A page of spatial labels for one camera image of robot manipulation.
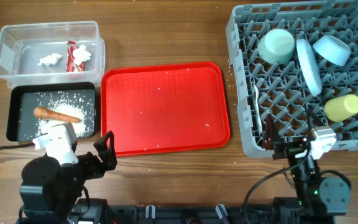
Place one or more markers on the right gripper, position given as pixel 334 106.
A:
pixel 286 150

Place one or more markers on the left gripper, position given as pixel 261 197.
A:
pixel 108 157

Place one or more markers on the white plastic spoon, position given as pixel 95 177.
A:
pixel 259 122

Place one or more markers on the yellow cup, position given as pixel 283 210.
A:
pixel 340 108

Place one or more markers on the light blue plate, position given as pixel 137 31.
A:
pixel 309 66

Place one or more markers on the orange carrot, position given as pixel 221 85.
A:
pixel 44 113

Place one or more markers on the mint green bowl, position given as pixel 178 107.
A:
pixel 276 46

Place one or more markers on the light blue rice bowl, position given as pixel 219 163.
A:
pixel 332 49

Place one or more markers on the red snack wrapper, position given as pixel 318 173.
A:
pixel 71 65

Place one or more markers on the white tissue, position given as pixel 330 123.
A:
pixel 50 60
pixel 81 55

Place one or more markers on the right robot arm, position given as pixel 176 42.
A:
pixel 320 195

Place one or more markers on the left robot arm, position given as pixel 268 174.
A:
pixel 55 193

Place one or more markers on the grey dishwasher rack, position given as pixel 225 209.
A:
pixel 283 92

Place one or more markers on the spilled white rice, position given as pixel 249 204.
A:
pixel 76 103

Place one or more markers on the red serving tray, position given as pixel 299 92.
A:
pixel 165 108

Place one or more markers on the black plastic tray bin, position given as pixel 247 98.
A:
pixel 18 91

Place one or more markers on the clear plastic bin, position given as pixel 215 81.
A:
pixel 22 46

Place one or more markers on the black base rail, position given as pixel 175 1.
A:
pixel 191 214

